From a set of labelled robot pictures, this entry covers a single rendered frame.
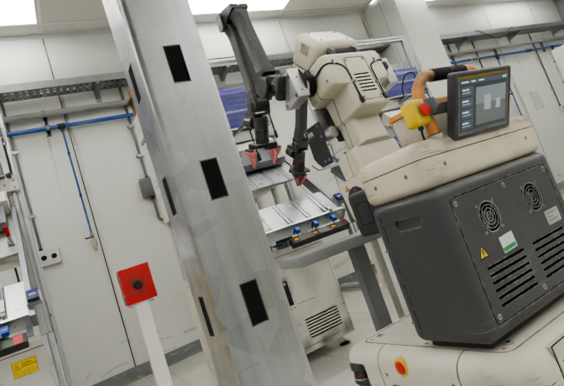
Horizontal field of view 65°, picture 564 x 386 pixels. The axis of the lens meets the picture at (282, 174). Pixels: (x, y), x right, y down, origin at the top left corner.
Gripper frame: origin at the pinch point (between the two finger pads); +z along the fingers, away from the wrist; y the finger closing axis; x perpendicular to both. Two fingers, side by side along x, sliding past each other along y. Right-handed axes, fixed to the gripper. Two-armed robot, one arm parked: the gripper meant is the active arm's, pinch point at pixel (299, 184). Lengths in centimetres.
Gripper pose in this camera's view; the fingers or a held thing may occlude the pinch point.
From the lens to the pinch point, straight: 245.3
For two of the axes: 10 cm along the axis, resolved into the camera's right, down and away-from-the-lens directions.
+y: -8.5, 2.3, -4.8
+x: 5.3, 3.9, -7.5
